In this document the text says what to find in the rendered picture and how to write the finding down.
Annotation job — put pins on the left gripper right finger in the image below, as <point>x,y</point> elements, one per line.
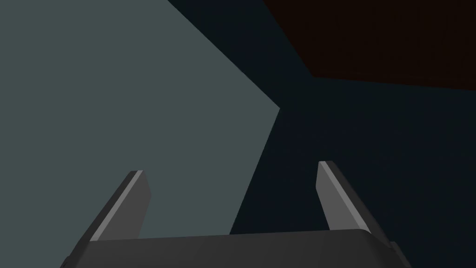
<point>340,204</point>

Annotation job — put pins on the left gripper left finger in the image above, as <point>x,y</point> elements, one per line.
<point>124,212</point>

